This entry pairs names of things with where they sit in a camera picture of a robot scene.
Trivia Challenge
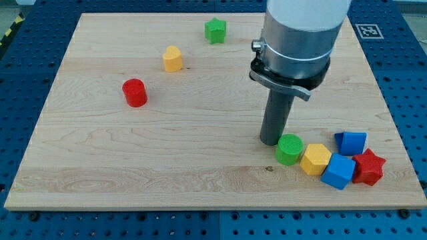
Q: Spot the black clamp with silver lever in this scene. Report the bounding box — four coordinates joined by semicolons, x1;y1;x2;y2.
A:
249;57;330;101

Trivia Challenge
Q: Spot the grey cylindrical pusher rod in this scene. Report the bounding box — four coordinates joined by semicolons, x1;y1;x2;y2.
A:
260;90;294;146

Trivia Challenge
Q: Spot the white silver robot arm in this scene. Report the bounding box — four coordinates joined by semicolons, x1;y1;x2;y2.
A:
250;0;351;145

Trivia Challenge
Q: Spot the green cylinder block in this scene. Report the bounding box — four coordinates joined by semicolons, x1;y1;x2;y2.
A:
275;134;304;166

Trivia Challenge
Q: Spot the yellow hexagon block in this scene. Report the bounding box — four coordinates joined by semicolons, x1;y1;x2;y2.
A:
300;143;332;175

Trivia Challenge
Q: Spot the blue triangular prism block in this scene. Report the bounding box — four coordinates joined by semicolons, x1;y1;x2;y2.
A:
334;132;368;156

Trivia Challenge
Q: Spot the white fiducial marker tag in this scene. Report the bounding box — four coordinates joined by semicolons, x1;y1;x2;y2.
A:
356;23;384;39

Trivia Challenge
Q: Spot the blue cube block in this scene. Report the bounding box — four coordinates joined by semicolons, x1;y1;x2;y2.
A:
320;153;356;190

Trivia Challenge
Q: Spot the green star block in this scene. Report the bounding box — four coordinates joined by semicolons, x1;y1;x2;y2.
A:
204;17;227;44

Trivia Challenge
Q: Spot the red star block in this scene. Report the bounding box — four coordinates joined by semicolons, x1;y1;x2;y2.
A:
352;148;386;186

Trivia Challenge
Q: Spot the yellow heart block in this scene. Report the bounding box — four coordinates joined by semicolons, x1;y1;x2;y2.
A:
162;45;183;73

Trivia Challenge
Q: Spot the wooden board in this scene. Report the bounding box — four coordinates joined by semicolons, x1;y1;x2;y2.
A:
5;13;426;211

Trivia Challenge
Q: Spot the red cylinder block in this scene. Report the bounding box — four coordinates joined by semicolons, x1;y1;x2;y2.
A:
122;79;148;107

